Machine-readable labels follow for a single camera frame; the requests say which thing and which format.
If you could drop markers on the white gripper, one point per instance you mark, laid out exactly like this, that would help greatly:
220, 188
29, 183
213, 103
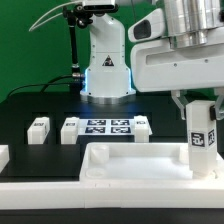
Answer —
156, 67

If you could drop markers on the white desk top tray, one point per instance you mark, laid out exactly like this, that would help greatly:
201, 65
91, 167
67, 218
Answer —
136, 161

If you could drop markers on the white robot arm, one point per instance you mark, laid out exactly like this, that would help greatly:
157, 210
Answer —
178, 46

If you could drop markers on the white front obstacle bar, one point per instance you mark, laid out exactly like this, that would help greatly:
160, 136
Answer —
158, 194

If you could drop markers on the white obstacle bar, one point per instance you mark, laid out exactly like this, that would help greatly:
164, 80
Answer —
4, 156
158, 194

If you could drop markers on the white marker tag plate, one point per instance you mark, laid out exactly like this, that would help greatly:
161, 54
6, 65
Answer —
106, 127

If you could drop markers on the white left obstacle bar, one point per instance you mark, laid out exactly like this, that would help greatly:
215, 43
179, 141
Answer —
4, 156

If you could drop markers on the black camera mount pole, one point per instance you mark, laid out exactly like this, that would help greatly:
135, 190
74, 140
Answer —
76, 17

